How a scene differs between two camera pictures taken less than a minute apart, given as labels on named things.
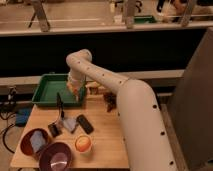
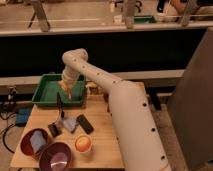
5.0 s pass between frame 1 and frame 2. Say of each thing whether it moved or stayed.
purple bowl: stayed
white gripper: moved
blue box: stayed
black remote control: stayed
